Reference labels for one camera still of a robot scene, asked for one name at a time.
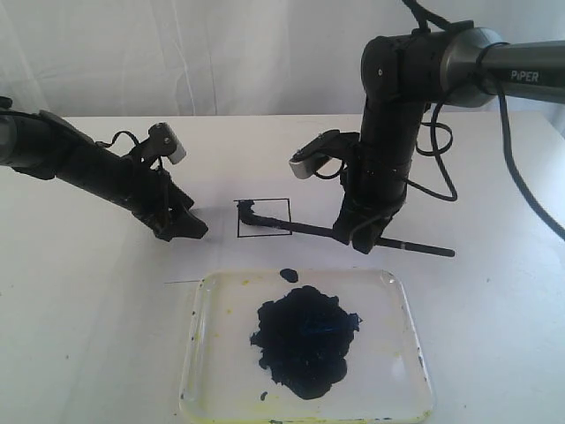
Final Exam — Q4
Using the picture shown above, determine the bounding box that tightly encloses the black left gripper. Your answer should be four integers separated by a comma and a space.
118, 161, 208, 241

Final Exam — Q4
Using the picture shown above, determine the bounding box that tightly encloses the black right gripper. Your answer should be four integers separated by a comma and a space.
333, 166, 407, 254

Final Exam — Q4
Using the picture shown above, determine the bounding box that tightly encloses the black paint brush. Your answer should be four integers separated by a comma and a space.
237, 200, 456, 258

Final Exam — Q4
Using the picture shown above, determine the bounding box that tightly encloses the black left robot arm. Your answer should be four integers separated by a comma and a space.
1, 97, 208, 241

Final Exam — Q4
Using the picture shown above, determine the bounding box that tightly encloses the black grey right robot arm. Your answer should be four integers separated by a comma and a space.
335, 26, 564, 253

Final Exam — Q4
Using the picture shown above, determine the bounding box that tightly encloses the dark blue paint blob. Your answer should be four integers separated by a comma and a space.
250, 285, 362, 400

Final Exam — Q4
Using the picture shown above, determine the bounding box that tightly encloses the clear plastic tray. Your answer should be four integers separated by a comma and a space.
179, 269, 433, 423

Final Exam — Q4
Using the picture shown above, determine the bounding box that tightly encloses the white paper with black square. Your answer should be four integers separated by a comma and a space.
152, 169, 393, 283

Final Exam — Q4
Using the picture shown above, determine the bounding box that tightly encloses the white backdrop curtain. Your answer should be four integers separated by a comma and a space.
0, 0, 565, 119

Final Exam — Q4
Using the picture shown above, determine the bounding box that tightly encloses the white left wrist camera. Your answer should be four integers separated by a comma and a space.
147, 122, 186, 164

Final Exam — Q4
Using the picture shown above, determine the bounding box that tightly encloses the left camera cable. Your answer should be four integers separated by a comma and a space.
94, 131, 145, 154

